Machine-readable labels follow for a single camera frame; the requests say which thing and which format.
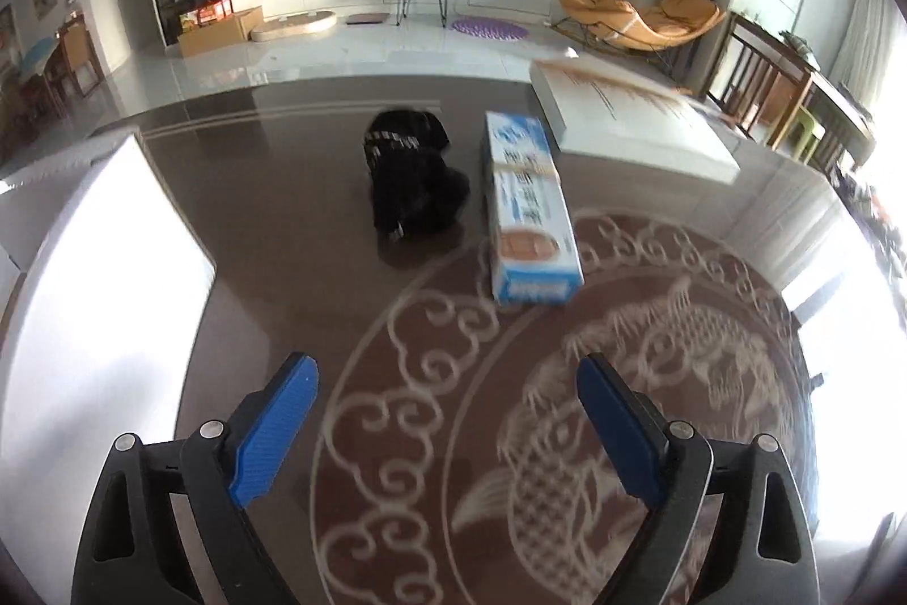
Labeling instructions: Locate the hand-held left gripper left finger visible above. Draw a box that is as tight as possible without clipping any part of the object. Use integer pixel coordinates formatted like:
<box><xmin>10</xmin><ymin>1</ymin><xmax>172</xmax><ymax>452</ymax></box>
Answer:
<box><xmin>71</xmin><ymin>352</ymin><xmax>320</xmax><ymax>605</ymax></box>

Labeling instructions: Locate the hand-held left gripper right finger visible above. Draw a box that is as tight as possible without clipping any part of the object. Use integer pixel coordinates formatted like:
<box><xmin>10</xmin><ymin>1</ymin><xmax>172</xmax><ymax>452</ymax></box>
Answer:
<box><xmin>575</xmin><ymin>352</ymin><xmax>823</xmax><ymax>605</ymax></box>

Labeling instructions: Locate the blue and white carton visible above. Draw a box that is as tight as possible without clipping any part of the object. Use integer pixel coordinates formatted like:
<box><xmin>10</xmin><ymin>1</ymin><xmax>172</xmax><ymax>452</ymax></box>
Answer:
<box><xmin>480</xmin><ymin>110</ymin><xmax>586</xmax><ymax>308</ymax></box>

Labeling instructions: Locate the black cloth pouch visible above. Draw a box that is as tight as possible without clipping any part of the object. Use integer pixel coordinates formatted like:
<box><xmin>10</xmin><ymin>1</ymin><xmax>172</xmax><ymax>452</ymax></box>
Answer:
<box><xmin>363</xmin><ymin>109</ymin><xmax>472</xmax><ymax>239</ymax></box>

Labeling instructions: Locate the white flat box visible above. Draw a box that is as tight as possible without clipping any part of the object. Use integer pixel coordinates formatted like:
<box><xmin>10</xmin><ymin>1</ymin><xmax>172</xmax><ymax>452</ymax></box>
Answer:
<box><xmin>530</xmin><ymin>58</ymin><xmax>741</xmax><ymax>184</ymax></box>

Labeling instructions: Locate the heap of small household goods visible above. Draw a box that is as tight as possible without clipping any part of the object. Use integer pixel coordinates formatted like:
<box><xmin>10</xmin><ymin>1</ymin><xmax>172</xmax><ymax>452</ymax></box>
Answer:
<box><xmin>836</xmin><ymin>151</ymin><xmax>907</xmax><ymax>280</ymax></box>

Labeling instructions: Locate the green plastic stool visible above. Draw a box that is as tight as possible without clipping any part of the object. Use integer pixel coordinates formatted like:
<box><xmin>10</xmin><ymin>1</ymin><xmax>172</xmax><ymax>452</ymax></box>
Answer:
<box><xmin>786</xmin><ymin>105</ymin><xmax>827</xmax><ymax>163</ymax></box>

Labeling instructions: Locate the dark wooden chair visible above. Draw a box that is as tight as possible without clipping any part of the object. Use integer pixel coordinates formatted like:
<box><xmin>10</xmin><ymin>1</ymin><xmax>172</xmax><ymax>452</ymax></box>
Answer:
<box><xmin>701</xmin><ymin>10</ymin><xmax>816</xmax><ymax>149</ymax></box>

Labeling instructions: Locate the wooden sideboard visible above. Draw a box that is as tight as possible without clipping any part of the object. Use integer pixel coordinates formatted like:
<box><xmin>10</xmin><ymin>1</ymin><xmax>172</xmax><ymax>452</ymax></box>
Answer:
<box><xmin>779</xmin><ymin>27</ymin><xmax>876</xmax><ymax>167</ymax></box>

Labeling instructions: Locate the brown cardboard box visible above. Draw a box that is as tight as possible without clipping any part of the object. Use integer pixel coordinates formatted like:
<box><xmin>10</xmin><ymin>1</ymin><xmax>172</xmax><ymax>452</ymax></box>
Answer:
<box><xmin>176</xmin><ymin>6</ymin><xmax>265</xmax><ymax>59</ymax></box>

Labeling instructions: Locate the round wooden board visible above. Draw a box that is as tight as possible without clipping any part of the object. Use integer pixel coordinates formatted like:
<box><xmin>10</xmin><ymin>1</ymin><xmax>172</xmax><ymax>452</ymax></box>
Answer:
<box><xmin>251</xmin><ymin>10</ymin><xmax>337</xmax><ymax>43</ymax></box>

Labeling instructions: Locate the orange lounge chair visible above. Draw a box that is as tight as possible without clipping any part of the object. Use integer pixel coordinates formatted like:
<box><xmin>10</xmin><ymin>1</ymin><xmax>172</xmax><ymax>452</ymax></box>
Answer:
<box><xmin>553</xmin><ymin>0</ymin><xmax>727</xmax><ymax>64</ymax></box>

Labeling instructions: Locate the wooden dining chair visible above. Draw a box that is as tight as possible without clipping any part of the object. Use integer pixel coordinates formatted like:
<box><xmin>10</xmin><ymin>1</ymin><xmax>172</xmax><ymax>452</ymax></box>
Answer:
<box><xmin>53</xmin><ymin>10</ymin><xmax>107</xmax><ymax>103</ymax></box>

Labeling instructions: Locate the purple floor mat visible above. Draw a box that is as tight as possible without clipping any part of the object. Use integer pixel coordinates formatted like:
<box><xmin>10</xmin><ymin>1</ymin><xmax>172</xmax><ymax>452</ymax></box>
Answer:
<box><xmin>452</xmin><ymin>15</ymin><xmax>531</xmax><ymax>40</ymax></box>

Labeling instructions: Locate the blue cloth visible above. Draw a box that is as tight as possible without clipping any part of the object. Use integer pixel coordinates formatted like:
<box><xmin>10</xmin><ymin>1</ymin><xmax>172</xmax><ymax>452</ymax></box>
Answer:
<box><xmin>18</xmin><ymin>38</ymin><xmax>65</xmax><ymax>82</ymax></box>

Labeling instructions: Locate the white window curtain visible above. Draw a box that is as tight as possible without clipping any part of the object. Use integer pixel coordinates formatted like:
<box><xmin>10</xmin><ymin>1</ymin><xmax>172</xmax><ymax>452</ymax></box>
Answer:
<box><xmin>825</xmin><ymin>0</ymin><xmax>901</xmax><ymax>110</ymax></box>

